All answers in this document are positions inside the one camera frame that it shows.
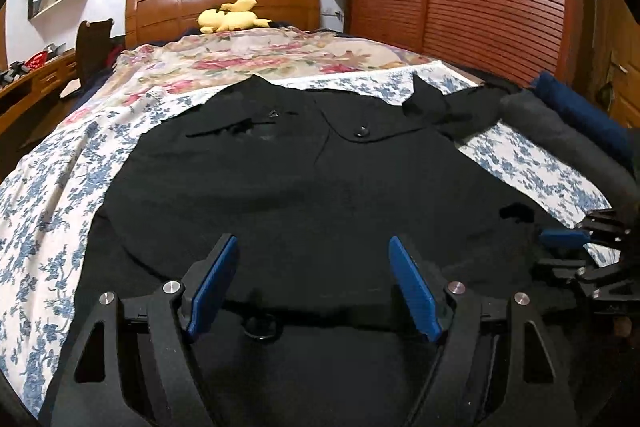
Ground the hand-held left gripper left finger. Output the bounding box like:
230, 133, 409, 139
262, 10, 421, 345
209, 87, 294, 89
40, 234, 241, 427

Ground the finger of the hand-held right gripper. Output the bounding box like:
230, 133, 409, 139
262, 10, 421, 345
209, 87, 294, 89
539, 208, 640, 258
531, 257, 640, 308

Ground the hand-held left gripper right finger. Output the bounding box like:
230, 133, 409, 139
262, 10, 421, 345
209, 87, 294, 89
387, 235, 581, 427

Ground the black shirt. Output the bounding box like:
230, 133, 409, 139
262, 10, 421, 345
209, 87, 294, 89
42, 74, 616, 427

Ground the grey folded cloth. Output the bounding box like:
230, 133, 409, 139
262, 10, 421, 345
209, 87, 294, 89
500, 89, 638, 208

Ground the navy folded cloth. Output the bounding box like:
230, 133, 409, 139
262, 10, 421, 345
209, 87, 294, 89
530, 72, 636, 168

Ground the blue floral bed sheet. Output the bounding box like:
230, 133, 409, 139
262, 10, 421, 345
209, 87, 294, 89
0, 62, 613, 418

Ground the wooden door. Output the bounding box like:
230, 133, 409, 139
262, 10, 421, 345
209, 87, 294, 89
595, 0, 640, 128

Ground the pink floral quilt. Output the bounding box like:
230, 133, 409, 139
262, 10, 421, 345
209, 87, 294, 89
62, 27, 436, 128

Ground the wooden desk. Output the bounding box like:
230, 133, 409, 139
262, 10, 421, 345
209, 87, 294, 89
0, 47, 81, 178

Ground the dark brown chair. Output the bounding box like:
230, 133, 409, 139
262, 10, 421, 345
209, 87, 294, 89
75, 19, 116, 82

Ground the yellow plush toy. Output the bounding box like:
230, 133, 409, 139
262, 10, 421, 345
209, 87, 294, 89
198, 0, 273, 35

